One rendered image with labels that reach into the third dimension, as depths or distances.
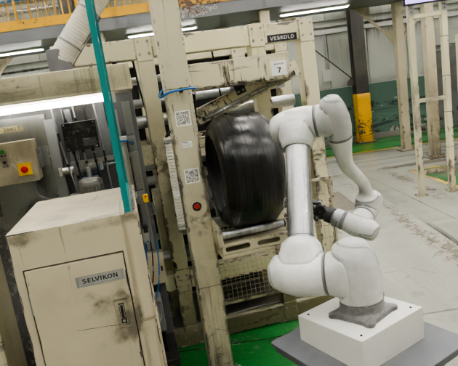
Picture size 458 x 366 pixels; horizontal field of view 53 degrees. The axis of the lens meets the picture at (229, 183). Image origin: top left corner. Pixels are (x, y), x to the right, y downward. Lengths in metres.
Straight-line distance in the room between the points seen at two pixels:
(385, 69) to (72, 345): 11.48
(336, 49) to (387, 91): 1.69
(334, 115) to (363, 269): 0.60
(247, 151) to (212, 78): 0.58
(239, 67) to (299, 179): 1.01
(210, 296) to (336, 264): 1.02
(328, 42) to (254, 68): 9.50
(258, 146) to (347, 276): 0.83
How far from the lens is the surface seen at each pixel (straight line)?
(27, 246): 1.54
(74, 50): 2.59
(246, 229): 2.34
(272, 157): 2.18
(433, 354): 1.77
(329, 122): 1.86
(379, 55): 12.45
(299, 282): 1.67
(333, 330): 1.67
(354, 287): 1.64
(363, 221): 2.16
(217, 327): 2.57
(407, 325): 1.75
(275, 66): 2.67
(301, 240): 1.69
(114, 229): 1.50
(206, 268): 2.43
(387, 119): 12.44
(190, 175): 2.30
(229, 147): 2.16
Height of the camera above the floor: 1.58
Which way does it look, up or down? 11 degrees down
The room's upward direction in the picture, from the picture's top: 8 degrees counter-clockwise
